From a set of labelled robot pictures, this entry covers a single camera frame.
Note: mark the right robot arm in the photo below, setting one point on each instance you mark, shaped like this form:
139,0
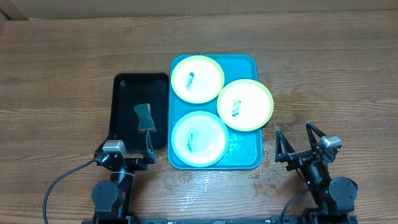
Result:
334,198

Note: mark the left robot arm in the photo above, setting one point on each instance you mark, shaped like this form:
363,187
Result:
112,197

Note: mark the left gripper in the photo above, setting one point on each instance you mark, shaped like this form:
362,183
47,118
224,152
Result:
138,165

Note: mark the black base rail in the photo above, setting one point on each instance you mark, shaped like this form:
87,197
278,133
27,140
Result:
217,221

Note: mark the white plate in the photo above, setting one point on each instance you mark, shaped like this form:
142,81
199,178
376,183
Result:
200,139

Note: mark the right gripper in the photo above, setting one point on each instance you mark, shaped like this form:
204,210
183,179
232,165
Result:
288,149

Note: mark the black plastic tray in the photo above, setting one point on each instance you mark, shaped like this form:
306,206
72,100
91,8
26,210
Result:
131,89

